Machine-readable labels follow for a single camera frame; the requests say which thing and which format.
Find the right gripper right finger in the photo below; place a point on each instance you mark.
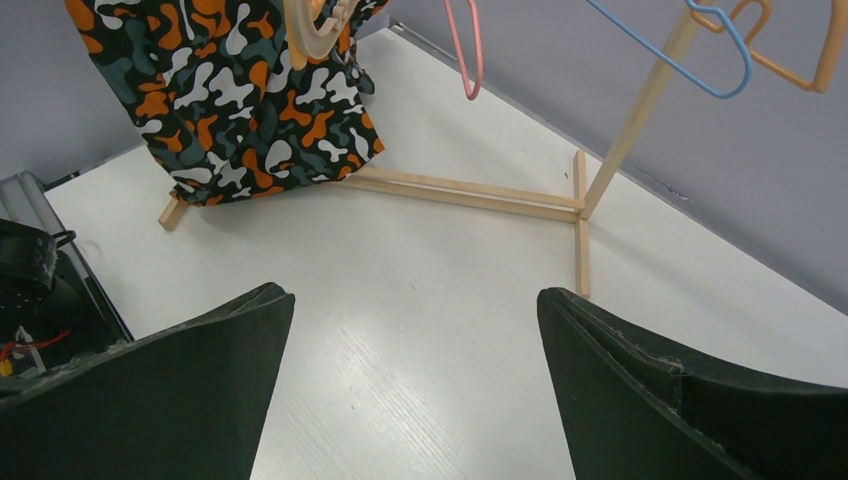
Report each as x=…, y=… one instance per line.
x=637, y=405

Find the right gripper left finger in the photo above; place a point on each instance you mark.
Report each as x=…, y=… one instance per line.
x=187, y=402

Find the orange camouflage shorts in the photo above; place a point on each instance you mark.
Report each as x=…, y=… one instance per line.
x=211, y=90

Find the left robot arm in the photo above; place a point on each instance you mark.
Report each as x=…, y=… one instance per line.
x=33, y=295

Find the beige wooden hanger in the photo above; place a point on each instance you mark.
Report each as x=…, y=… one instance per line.
x=312, y=34

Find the orange notched hanger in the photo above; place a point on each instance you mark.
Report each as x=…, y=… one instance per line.
x=803, y=42

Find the wooden clothes rack frame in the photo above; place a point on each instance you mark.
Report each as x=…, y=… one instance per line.
x=577, y=209

